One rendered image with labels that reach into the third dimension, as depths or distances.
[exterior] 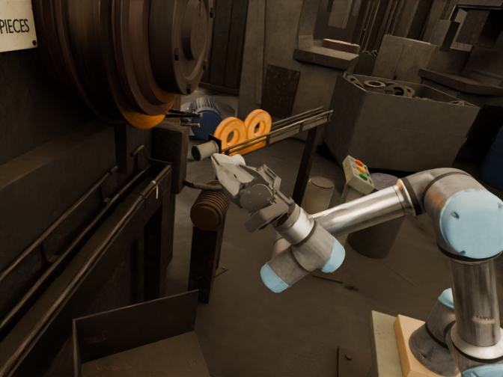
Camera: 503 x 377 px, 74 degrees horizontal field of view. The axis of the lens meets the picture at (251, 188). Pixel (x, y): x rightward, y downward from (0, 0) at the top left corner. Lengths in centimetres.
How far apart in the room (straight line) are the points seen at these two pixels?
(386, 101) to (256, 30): 146
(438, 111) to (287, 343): 228
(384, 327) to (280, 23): 283
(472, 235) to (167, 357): 60
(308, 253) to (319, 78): 279
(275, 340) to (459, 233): 98
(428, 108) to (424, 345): 222
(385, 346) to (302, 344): 40
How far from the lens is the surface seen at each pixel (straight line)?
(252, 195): 68
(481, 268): 82
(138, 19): 68
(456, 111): 324
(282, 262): 77
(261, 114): 144
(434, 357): 119
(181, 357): 70
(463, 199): 73
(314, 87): 343
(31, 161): 73
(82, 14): 66
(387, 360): 123
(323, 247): 74
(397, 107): 295
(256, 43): 357
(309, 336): 157
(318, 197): 155
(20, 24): 71
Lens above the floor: 119
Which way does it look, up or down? 29 degrees down
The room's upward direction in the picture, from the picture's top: 10 degrees clockwise
